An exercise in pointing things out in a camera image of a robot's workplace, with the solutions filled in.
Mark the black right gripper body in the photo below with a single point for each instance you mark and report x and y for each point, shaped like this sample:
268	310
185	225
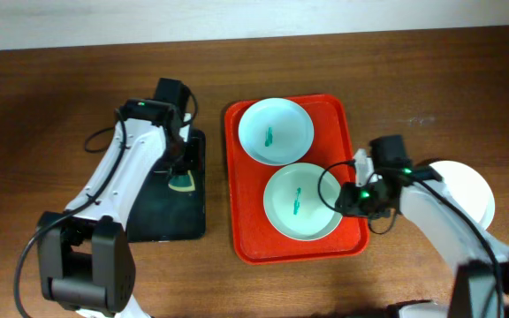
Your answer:
365	201

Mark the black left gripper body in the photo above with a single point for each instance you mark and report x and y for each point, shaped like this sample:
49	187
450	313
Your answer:
177	156

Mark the green yellow sponge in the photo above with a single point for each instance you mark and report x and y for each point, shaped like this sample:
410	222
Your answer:
182	183

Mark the light green plate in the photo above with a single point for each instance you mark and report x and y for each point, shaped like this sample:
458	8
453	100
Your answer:
297	201

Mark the white plate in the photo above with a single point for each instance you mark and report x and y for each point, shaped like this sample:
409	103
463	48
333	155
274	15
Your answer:
469	188

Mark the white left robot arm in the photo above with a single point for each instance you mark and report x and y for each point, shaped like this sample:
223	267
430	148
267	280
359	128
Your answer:
85	262

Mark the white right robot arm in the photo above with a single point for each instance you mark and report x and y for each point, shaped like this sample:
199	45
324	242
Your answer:
479	261

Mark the black rectangular tray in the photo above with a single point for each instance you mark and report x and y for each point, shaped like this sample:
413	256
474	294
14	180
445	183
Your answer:
161	214

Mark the red plastic tray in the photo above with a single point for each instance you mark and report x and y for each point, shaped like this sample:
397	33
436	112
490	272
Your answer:
255	240

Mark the light blue plate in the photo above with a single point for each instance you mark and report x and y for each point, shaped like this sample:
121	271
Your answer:
276	131

